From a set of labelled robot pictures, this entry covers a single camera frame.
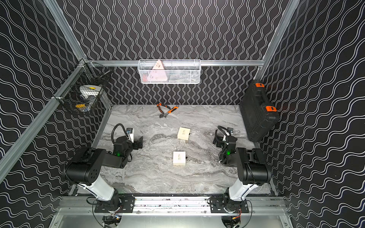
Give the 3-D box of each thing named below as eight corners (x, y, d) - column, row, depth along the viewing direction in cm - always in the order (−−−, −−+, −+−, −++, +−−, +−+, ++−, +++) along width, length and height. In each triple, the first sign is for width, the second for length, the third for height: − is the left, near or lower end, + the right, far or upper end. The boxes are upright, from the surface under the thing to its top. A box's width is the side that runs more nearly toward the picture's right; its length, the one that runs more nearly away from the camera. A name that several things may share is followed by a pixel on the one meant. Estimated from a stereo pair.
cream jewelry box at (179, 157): (173, 165, 91) (172, 162, 88) (173, 153, 96) (173, 151, 93) (185, 165, 91) (185, 162, 88) (185, 153, 96) (185, 151, 93)
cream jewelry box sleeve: (177, 138, 103) (177, 135, 100) (179, 129, 108) (179, 126, 105) (188, 140, 102) (188, 137, 99) (190, 131, 107) (190, 128, 104)
